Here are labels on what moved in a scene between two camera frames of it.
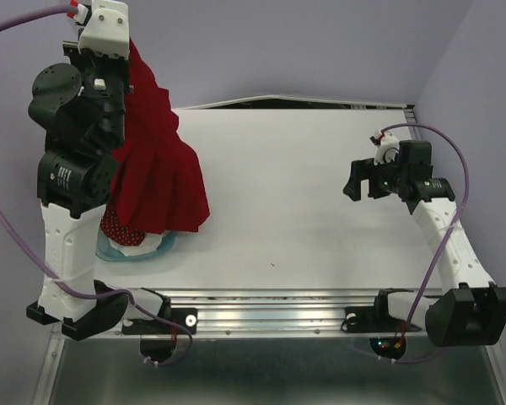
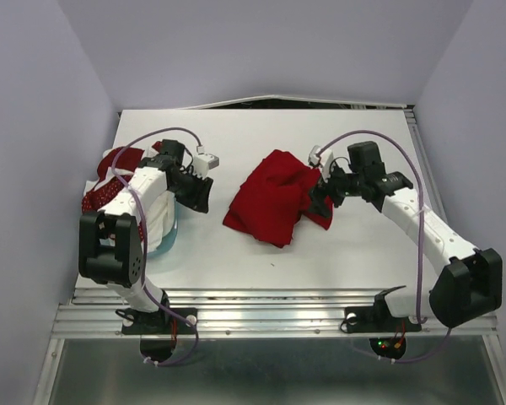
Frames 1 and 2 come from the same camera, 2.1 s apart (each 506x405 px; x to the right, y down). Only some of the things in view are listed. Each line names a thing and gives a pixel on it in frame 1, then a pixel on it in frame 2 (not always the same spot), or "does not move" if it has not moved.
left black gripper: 86,57 to 198,201
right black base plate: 375,319 does not move
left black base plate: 187,317 does not move
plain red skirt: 158,186 to 273,197
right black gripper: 362,170 to 319,192
